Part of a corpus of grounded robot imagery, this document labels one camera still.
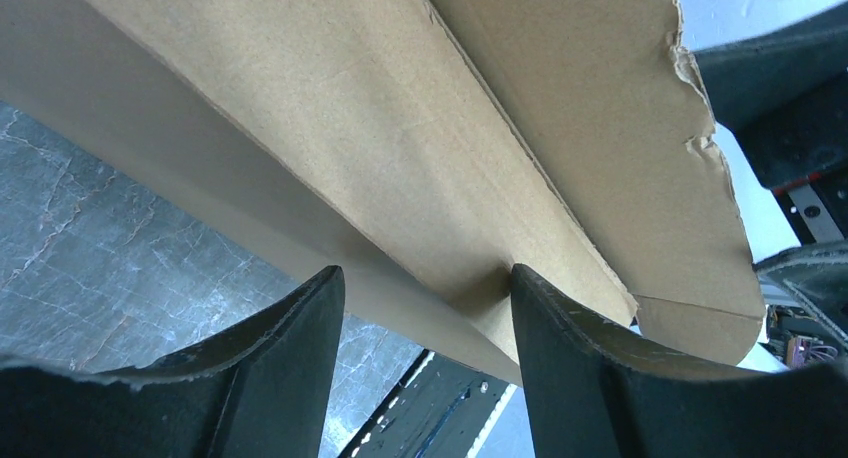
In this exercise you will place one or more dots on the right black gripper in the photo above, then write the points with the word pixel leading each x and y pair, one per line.
pixel 783 96

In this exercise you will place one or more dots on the cardboard box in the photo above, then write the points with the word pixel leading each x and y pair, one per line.
pixel 425 146

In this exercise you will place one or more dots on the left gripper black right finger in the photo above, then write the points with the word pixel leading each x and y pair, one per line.
pixel 594 388

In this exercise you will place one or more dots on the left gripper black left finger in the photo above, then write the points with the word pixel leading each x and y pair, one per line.
pixel 258 388

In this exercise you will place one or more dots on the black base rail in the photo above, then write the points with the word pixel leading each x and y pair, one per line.
pixel 438 408

